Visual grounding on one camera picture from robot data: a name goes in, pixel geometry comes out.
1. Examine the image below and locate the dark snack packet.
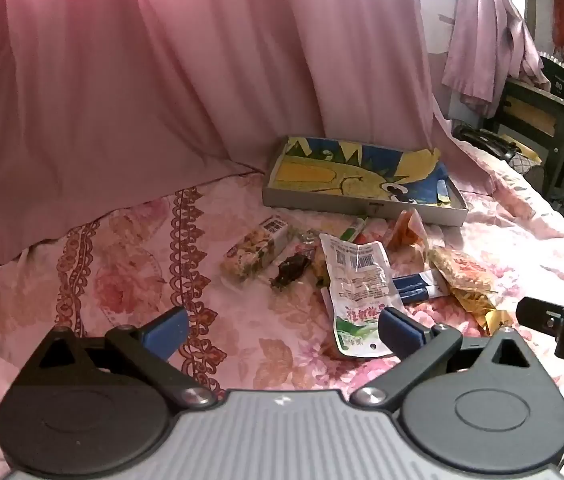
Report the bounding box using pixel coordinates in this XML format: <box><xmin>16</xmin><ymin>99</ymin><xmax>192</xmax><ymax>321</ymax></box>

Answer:
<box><xmin>269</xmin><ymin>254</ymin><xmax>311</xmax><ymax>291</ymax></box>

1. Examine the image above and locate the cardboard box with yellow-blue print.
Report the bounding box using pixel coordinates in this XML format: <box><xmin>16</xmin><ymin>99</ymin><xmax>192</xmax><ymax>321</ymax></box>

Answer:
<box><xmin>262</xmin><ymin>135</ymin><xmax>469</xmax><ymax>227</ymax></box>

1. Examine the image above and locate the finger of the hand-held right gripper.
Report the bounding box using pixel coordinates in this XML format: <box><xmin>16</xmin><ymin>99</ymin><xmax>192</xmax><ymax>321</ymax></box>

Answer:
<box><xmin>516</xmin><ymin>296</ymin><xmax>564</xmax><ymax>361</ymax></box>

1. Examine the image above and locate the golden yellow snack packet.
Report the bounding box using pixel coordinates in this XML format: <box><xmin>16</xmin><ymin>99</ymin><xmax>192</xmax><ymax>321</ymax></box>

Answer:
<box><xmin>427</xmin><ymin>246</ymin><xmax>503</xmax><ymax>321</ymax></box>

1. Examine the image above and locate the pink curtain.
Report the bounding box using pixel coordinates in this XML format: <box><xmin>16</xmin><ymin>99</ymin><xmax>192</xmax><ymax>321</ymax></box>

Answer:
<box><xmin>0</xmin><ymin>0</ymin><xmax>463</xmax><ymax>266</ymax></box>

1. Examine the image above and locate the pink floral blanket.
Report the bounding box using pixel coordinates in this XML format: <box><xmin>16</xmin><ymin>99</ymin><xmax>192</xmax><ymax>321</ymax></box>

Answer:
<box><xmin>0</xmin><ymin>125</ymin><xmax>564</xmax><ymax>480</ymax></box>

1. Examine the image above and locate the black bag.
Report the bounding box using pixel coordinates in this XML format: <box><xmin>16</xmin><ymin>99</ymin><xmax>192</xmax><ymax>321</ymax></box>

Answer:
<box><xmin>452</xmin><ymin>125</ymin><xmax>520</xmax><ymax>158</ymax></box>

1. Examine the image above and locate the floral snack packet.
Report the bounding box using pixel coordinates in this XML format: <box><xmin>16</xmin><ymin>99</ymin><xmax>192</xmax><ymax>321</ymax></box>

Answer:
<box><xmin>220</xmin><ymin>214</ymin><xmax>290</xmax><ymax>281</ymax></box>

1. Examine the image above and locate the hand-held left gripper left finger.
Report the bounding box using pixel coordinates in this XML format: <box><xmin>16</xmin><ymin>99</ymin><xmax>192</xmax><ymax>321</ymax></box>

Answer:
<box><xmin>22</xmin><ymin>306</ymin><xmax>217</xmax><ymax>408</ymax></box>

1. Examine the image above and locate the dark wooden desk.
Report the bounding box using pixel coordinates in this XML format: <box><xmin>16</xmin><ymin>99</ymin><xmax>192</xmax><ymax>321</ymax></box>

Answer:
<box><xmin>484</xmin><ymin>77</ymin><xmax>564</xmax><ymax>231</ymax></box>

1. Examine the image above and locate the white and green snack pouch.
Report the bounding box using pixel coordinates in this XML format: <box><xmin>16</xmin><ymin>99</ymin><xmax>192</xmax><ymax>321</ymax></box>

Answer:
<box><xmin>318</xmin><ymin>232</ymin><xmax>407</xmax><ymax>359</ymax></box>

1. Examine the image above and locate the checked bag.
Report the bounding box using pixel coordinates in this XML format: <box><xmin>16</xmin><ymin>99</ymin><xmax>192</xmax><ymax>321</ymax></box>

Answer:
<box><xmin>509</xmin><ymin>152</ymin><xmax>535</xmax><ymax>176</ymax></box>

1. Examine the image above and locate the orange snack packet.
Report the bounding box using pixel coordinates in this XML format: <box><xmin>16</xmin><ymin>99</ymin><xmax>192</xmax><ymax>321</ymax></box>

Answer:
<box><xmin>386</xmin><ymin>208</ymin><xmax>429</xmax><ymax>256</ymax></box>

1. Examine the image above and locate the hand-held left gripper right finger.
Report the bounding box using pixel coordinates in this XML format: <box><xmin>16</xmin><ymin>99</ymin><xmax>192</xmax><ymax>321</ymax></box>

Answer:
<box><xmin>351</xmin><ymin>306</ymin><xmax>540</xmax><ymax>411</ymax></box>

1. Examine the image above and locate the black box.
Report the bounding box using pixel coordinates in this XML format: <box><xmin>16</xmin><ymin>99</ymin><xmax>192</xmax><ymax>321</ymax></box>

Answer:
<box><xmin>537</xmin><ymin>52</ymin><xmax>564</xmax><ymax>97</ymax></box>

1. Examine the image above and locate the pink hanging cloth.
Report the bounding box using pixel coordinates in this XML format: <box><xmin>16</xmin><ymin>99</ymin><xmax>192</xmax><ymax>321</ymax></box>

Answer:
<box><xmin>442</xmin><ymin>0</ymin><xmax>553</xmax><ymax>118</ymax></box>

